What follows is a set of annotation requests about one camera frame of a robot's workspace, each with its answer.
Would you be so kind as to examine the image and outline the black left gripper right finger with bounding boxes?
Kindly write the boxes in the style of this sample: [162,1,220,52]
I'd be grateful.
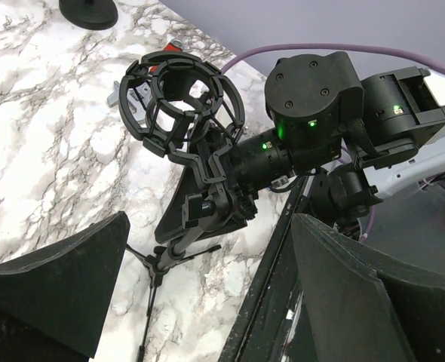
[291,213,445,361]

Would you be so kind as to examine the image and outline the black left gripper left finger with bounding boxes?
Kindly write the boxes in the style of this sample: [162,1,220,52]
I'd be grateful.
[0,212,129,361]

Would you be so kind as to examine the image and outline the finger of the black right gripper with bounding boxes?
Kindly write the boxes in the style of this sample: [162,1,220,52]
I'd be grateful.
[155,167,247,244]

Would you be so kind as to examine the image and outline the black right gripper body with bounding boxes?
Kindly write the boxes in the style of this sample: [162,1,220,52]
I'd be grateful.
[228,143,259,220]

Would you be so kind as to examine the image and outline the black tripod shock mount stand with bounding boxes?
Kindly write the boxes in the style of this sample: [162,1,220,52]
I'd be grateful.
[117,51,261,362]

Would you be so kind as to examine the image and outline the black round base mic stand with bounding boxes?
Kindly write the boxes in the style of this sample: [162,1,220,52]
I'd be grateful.
[58,0,118,30]

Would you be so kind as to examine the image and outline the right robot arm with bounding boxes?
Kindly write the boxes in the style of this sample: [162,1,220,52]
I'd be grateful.
[155,52,445,244]

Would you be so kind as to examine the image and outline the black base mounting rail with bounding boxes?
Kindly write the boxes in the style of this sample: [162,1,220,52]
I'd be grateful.
[219,176,314,361]

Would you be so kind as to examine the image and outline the red handled adjustable wrench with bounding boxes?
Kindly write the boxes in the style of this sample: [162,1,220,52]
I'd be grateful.
[106,39,184,124]

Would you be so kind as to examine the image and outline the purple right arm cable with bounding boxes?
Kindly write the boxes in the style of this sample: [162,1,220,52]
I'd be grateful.
[221,41,445,82]

